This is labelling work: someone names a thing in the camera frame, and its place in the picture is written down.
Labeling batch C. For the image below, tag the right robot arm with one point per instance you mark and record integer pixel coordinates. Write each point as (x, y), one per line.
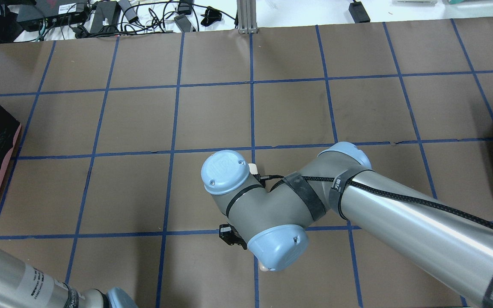
(453, 246)

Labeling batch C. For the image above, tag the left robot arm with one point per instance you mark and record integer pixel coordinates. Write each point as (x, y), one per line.
(24, 286)

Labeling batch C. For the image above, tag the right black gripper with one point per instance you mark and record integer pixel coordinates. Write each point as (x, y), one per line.
(228, 236)

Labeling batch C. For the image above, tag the black power adapter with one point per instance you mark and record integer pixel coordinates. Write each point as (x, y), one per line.
(358, 12)

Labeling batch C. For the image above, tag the white brush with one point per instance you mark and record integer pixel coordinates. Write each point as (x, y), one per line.
(253, 169)

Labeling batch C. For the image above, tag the aluminium frame post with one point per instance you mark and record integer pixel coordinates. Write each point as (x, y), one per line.
(246, 17)

